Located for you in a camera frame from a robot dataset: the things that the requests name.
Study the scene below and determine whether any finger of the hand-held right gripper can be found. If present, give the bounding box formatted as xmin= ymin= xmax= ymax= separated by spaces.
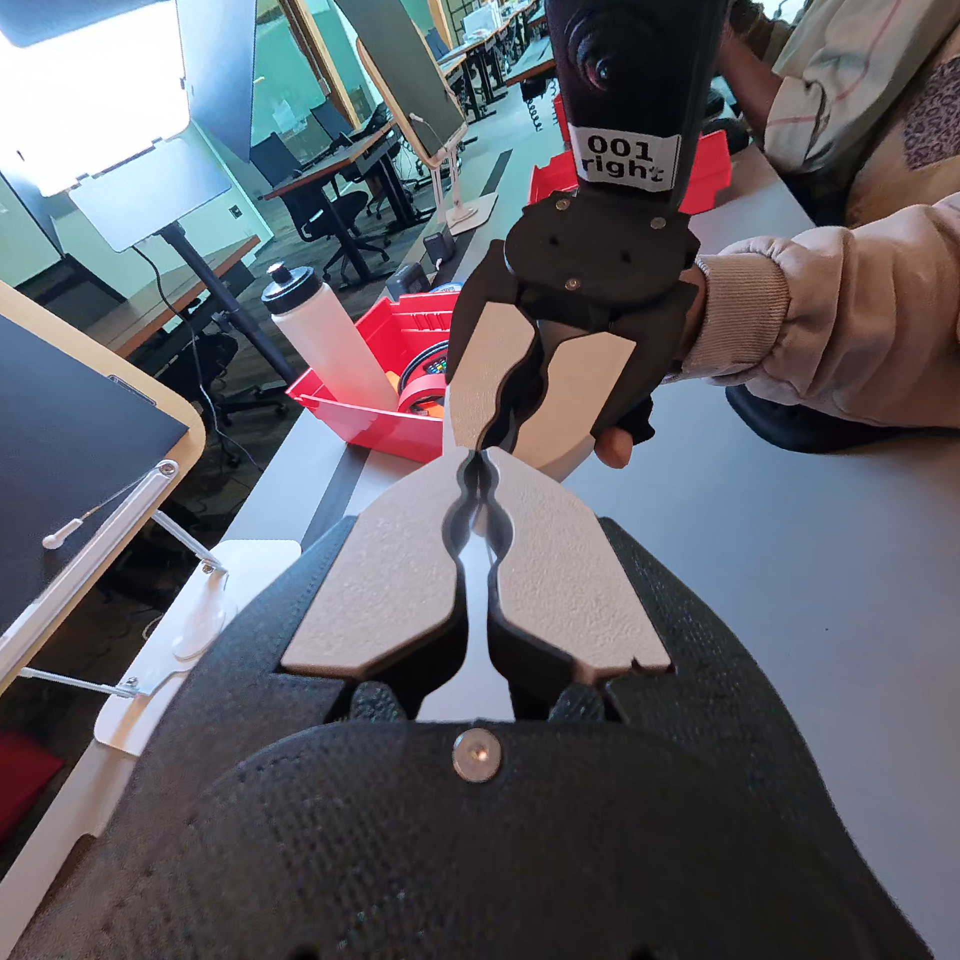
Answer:
xmin=447 ymin=301 xmax=540 ymax=453
xmin=487 ymin=335 xmax=640 ymax=470

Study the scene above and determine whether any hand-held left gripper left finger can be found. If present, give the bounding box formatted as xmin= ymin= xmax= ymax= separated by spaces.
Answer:
xmin=281 ymin=448 xmax=470 ymax=676

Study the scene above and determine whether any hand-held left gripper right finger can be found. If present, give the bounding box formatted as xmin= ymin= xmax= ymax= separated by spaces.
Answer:
xmin=486 ymin=446 xmax=673 ymax=678

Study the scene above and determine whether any red tape roll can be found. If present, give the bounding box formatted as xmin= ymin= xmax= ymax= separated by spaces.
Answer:
xmin=396 ymin=371 xmax=451 ymax=415

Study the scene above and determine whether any white board stand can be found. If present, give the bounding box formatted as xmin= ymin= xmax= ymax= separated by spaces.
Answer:
xmin=408 ymin=112 xmax=500 ymax=235
xmin=18 ymin=459 xmax=303 ymax=757

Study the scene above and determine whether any white bottle black cap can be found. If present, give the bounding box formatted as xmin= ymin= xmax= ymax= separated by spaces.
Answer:
xmin=260 ymin=262 xmax=400 ymax=414

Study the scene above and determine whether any black office chair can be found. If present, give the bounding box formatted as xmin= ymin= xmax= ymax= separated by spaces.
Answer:
xmin=251 ymin=131 xmax=391 ymax=290
xmin=161 ymin=330 xmax=290 ymax=466

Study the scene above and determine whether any dark rounded pad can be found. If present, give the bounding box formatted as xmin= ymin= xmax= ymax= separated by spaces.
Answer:
xmin=726 ymin=384 xmax=942 ymax=456

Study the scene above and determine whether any wooden top desk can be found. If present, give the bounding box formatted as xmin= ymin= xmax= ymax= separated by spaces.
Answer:
xmin=90 ymin=236 xmax=264 ymax=361
xmin=262 ymin=123 xmax=421 ymax=249

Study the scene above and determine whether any black light stand pole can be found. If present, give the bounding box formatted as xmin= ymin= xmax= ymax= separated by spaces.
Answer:
xmin=153 ymin=221 xmax=301 ymax=385

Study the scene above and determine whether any red fabric bag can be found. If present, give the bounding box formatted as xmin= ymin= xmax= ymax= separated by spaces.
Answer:
xmin=0 ymin=731 xmax=67 ymax=845

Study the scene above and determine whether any studio light panel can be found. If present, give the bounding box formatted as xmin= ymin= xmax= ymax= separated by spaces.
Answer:
xmin=0 ymin=0 xmax=260 ymax=254

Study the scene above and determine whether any black board wooden frame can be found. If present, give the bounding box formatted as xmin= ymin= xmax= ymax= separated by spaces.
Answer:
xmin=0 ymin=281 xmax=207 ymax=695
xmin=333 ymin=0 xmax=470 ymax=162

